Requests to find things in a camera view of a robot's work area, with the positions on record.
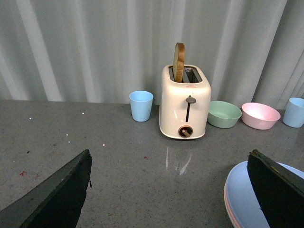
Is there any light blue cup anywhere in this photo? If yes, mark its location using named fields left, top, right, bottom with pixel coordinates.
left=283, top=97, right=304, bottom=128
left=129, top=91, right=153, bottom=122

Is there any cream toaster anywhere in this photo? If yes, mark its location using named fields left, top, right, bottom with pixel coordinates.
left=159, top=65, right=211, bottom=140

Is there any bread slice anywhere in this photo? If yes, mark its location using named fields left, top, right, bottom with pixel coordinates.
left=173, top=43, right=185, bottom=83

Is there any light blue cup left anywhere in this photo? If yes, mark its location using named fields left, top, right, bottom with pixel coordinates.
left=129, top=91, right=153, bottom=122

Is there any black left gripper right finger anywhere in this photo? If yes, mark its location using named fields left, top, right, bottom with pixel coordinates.
left=247, top=150, right=304, bottom=228

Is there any pink plate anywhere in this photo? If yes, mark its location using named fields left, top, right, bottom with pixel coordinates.
left=224, top=185, right=241, bottom=228

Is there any light blue cup right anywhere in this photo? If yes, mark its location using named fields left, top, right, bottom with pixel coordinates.
left=283, top=97, right=304, bottom=128

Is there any green bowl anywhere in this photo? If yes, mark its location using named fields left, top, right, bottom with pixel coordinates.
left=207, top=101, right=242, bottom=128

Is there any pink bowl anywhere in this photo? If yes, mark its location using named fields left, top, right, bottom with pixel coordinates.
left=241, top=103, right=281, bottom=130

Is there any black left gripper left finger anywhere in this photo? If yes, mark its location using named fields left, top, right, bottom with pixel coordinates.
left=0, top=150, right=92, bottom=228

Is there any blue plate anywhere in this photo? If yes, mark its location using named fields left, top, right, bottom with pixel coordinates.
left=225, top=162, right=304, bottom=228

